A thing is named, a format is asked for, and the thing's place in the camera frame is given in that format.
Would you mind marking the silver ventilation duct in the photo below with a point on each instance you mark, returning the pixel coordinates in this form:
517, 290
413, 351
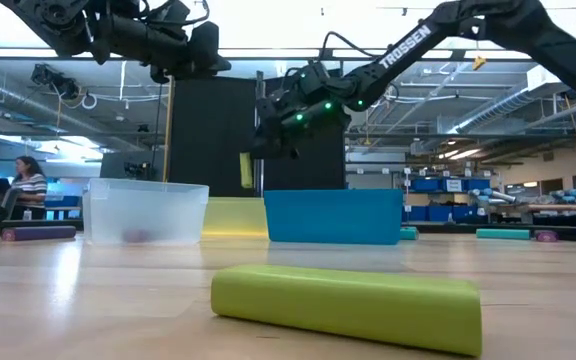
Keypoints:
508, 102
18, 107

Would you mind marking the black table frame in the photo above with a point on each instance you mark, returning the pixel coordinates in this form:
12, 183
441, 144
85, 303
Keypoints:
443, 227

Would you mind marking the yellow hook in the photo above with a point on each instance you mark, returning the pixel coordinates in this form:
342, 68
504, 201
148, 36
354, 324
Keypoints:
479, 63

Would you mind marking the blue plastic bin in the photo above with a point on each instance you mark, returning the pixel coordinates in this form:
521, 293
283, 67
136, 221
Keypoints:
335, 217

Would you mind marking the yellow plastic bin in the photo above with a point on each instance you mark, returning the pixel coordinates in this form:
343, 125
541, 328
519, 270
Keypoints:
235, 217

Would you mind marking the teal block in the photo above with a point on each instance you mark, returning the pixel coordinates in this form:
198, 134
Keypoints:
503, 234
410, 234

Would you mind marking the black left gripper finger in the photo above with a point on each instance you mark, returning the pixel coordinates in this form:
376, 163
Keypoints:
205, 37
205, 64

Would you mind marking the gray board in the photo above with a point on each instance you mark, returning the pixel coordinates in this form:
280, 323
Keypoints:
113, 167

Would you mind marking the black partition panel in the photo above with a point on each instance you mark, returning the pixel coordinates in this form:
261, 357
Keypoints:
208, 150
318, 170

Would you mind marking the overhead LED light bar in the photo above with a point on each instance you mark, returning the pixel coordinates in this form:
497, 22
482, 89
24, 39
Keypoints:
268, 53

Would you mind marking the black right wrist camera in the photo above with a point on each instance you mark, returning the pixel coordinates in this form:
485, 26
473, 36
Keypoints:
318, 80

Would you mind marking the person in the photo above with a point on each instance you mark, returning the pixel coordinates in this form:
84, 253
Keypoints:
30, 187

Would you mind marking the clear plastic bin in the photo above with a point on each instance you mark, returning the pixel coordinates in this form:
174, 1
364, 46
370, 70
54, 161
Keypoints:
168, 210

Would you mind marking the green block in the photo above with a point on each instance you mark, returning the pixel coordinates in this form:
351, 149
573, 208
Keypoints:
343, 310
246, 172

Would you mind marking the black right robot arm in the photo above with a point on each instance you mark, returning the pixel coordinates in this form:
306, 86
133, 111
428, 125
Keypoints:
543, 35

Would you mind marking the yellow pole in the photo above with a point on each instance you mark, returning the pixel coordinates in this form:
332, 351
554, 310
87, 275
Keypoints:
167, 150

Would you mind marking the metal post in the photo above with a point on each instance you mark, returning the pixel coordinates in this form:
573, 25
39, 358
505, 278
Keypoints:
258, 175

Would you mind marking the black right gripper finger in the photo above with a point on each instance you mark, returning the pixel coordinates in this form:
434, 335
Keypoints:
268, 153

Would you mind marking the shelf with blue bins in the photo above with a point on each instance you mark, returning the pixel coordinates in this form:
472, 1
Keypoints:
428, 214

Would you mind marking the wooden workbench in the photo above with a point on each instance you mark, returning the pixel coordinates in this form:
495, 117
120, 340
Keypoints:
558, 207

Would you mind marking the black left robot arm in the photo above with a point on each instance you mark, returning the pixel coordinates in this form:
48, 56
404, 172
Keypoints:
63, 25

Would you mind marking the black ceiling camera rig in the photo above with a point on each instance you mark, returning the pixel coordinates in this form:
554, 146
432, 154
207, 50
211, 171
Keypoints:
393, 97
55, 80

